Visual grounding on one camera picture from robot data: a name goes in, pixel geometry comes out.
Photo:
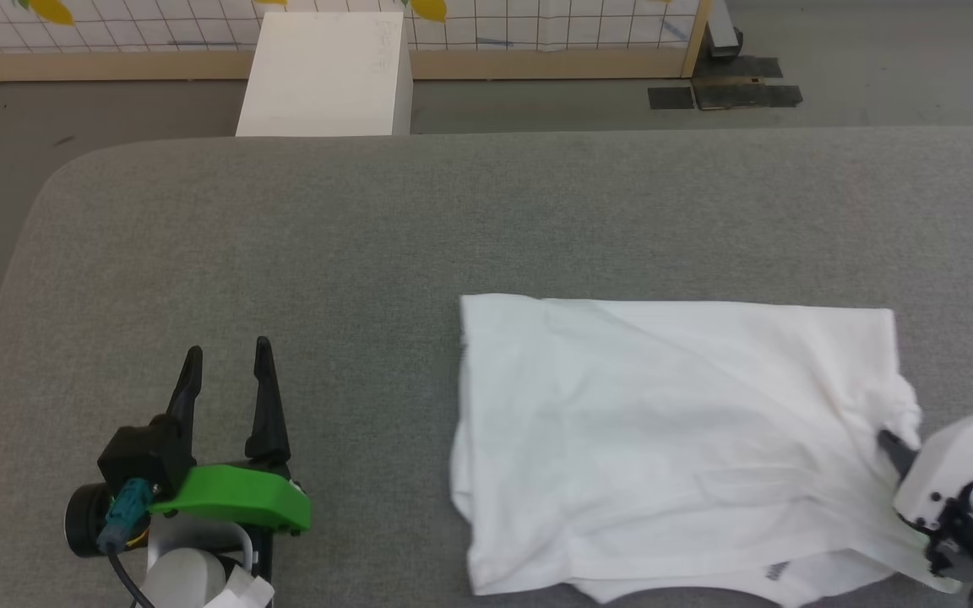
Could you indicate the lemon print grid partition cloth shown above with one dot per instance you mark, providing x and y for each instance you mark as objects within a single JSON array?
[{"x": 537, "y": 17}]

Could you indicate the white paper label tag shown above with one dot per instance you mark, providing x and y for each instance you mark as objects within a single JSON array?
[{"x": 237, "y": 591}]

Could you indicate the metal partition foot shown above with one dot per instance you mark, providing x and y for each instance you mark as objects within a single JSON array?
[{"x": 723, "y": 34}]

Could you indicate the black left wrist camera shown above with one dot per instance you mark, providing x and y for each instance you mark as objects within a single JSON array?
[{"x": 144, "y": 456}]

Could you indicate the wooden partition frame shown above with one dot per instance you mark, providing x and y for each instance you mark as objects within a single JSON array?
[{"x": 537, "y": 63}]

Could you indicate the white rectangular box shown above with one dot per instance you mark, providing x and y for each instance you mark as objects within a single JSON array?
[{"x": 322, "y": 80}]

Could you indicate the small black floor mat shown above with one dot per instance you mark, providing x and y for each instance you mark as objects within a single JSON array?
[{"x": 671, "y": 98}]

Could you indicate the white t-shirt with grey stitching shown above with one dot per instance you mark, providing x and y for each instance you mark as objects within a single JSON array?
[{"x": 664, "y": 439}]

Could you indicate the large black floor mat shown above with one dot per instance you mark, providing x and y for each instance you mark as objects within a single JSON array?
[{"x": 748, "y": 95}]

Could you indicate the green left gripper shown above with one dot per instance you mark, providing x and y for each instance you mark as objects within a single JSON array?
[{"x": 241, "y": 498}]

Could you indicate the black floor mat strip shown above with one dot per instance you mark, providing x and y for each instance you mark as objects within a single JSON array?
[{"x": 740, "y": 68}]

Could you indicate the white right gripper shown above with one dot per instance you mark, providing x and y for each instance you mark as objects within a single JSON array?
[{"x": 951, "y": 460}]

